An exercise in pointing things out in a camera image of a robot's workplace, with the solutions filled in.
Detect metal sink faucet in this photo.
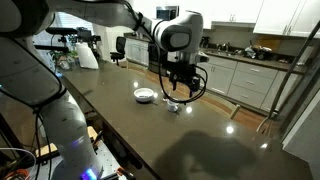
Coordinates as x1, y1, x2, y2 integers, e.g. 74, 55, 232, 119
220, 41, 231, 53

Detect orange cable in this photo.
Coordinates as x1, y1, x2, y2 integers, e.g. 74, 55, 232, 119
3, 168, 32, 180

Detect black bar camera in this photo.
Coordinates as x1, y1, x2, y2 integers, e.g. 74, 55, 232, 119
45, 26, 78, 36

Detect white base kitchen cabinets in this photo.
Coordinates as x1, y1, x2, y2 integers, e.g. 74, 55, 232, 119
125, 38, 150, 67
196, 54, 301, 113

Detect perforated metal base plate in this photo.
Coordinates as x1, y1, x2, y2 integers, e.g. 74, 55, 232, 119
29, 141, 128, 180

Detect pile of dishes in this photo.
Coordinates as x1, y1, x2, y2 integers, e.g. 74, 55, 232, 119
244, 44, 274, 61

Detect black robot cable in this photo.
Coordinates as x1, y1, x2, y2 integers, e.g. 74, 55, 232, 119
123, 0, 209, 104

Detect black coffee maker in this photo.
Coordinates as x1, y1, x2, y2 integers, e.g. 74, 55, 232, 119
199, 35, 210, 49

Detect light wooden board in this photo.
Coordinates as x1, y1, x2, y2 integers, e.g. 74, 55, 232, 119
34, 125, 100, 158

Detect white ceramic mug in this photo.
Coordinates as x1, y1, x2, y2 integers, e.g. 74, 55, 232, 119
166, 99, 181, 113

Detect white cable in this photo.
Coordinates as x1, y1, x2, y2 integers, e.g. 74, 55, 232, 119
0, 147, 37, 171

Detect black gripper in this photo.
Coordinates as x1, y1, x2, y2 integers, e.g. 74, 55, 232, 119
165, 59, 202, 99

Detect white ceramic bowl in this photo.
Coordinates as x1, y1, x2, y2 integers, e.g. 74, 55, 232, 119
133, 87, 155, 104

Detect white upper kitchen cabinets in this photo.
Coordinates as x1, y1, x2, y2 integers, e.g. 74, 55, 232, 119
253, 0, 320, 38
199, 0, 264, 30

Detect dark kitchen countertop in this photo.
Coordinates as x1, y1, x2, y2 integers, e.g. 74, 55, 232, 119
201, 48, 308, 75

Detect light wooden dining chair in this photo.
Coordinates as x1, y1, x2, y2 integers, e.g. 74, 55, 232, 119
191, 86, 242, 121

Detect black office chair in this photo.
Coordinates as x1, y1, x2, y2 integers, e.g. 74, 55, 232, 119
110, 36, 127, 67

